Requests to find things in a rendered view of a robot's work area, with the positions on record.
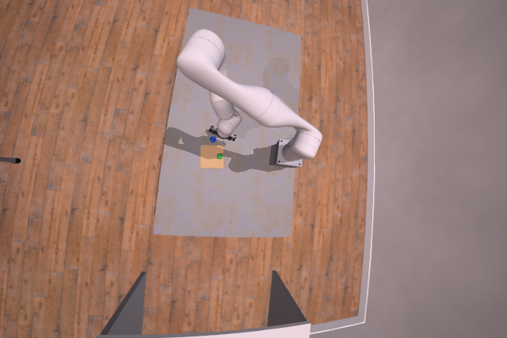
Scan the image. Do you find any peach flat square mat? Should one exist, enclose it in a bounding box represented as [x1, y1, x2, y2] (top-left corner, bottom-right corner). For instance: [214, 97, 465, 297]
[200, 145, 223, 168]

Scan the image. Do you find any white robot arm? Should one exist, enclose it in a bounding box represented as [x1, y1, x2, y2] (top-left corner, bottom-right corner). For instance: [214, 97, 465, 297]
[177, 29, 322, 161]

